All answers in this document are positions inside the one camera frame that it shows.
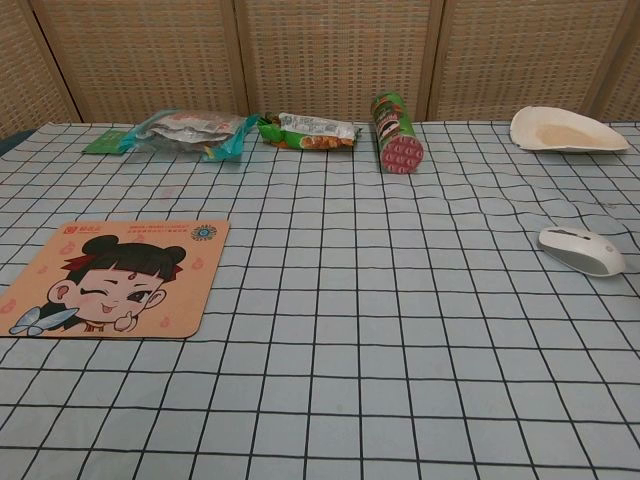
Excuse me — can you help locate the white computer mouse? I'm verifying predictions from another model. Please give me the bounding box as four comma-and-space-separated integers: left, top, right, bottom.
537, 225, 628, 278

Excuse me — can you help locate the cartoon face mouse pad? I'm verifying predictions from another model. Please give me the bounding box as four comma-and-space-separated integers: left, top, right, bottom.
0, 220, 232, 340

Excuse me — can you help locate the blue grid tablecloth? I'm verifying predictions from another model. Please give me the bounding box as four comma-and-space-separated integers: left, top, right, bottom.
0, 118, 640, 480

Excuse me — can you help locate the green orange snack packet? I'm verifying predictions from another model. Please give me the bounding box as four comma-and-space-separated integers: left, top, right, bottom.
257, 111, 363, 151

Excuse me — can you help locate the green chips can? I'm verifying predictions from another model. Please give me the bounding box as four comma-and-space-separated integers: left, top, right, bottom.
369, 91, 425, 176

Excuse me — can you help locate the teal silver snack bag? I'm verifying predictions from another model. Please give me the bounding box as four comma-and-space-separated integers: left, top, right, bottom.
118, 109, 261, 164

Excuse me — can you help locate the woven rattan folding screen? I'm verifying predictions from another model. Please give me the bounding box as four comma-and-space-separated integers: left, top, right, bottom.
0, 0, 640, 142

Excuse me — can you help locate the small green packet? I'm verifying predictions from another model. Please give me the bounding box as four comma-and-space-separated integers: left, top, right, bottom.
81, 128, 127, 156

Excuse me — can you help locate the white paper plate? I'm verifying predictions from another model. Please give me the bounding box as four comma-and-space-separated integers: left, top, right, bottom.
509, 105, 630, 154

